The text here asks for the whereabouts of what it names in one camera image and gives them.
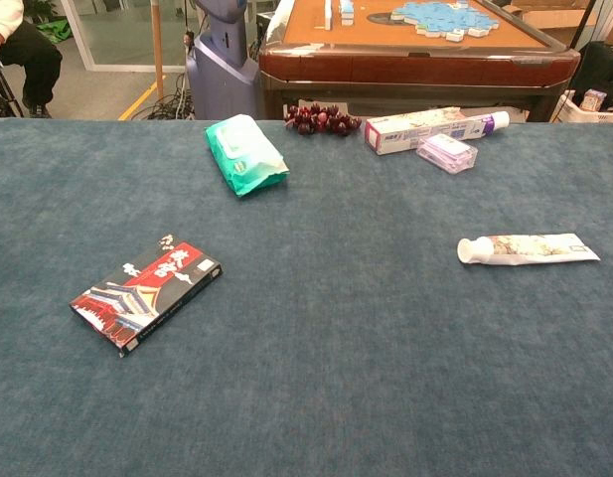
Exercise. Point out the white floral tube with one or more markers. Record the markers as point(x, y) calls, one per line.
point(524, 248)

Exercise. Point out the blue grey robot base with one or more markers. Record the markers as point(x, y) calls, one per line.
point(221, 74)

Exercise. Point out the teal blue covered table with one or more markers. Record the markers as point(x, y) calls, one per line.
point(306, 348)

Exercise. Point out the white floral toothpaste carton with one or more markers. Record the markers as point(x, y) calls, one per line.
point(410, 131)

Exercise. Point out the green wet wipes pack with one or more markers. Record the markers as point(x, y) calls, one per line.
point(241, 154)

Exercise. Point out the dark red grape bunch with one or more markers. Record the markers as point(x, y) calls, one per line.
point(316, 119)

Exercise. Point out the clear purple plastic case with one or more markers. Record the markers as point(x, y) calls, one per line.
point(447, 153)

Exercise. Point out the red black book box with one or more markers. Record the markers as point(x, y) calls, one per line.
point(142, 293)

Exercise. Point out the wooden mahjong table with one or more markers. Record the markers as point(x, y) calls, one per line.
point(410, 64)

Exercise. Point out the blue white mahjong tile row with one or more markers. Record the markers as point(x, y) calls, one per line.
point(347, 12)

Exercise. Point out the wooden pole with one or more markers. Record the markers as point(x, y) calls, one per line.
point(158, 49)

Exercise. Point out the blue mahjong tile pile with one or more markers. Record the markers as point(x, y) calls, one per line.
point(440, 17)

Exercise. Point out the white plastic basket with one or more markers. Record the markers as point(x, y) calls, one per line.
point(569, 113)

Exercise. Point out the white framed glass partition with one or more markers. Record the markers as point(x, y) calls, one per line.
point(82, 35)

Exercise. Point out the small printed carton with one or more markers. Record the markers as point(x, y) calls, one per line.
point(593, 100)

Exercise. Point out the seated person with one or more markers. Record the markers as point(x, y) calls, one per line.
point(33, 54)

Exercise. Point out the black bag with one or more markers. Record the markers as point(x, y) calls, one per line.
point(599, 64)

